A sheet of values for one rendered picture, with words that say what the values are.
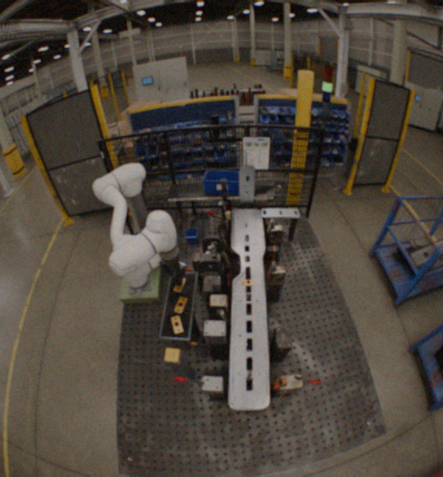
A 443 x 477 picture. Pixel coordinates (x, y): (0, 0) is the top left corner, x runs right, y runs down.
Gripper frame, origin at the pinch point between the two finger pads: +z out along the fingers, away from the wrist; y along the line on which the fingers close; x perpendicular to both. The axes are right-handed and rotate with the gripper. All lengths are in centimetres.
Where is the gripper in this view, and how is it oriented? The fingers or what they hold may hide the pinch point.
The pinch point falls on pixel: (177, 279)
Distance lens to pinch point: 118.7
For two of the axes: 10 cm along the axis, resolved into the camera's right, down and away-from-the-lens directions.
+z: 0.6, 7.0, 7.1
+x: 2.3, -7.1, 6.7
